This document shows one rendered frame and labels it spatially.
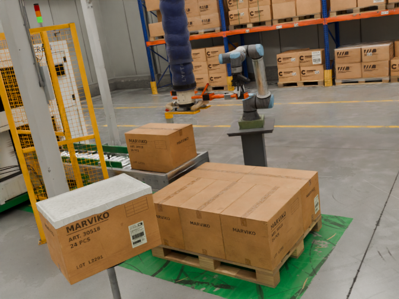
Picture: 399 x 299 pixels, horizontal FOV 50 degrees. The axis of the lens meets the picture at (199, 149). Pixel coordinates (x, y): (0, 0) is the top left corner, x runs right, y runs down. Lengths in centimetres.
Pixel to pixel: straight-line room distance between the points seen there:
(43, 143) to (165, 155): 114
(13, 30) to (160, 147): 165
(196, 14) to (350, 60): 432
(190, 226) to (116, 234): 100
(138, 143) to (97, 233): 198
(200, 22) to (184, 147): 818
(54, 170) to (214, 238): 161
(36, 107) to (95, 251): 173
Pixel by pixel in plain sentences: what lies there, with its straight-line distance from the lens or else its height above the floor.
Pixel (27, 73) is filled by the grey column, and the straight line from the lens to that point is 391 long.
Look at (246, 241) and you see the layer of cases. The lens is 322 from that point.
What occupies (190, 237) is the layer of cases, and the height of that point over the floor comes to 29.
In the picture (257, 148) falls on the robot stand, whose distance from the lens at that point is 475.
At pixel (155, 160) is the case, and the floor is 67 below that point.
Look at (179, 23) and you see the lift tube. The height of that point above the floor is 195.
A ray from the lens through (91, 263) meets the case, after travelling 262.
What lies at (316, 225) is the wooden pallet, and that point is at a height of 6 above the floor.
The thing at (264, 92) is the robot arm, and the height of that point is 113.
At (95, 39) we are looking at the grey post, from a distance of 721.
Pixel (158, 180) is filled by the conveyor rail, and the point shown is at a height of 54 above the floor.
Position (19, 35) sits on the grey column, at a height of 204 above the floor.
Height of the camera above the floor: 193
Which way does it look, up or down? 16 degrees down
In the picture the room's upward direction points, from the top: 9 degrees counter-clockwise
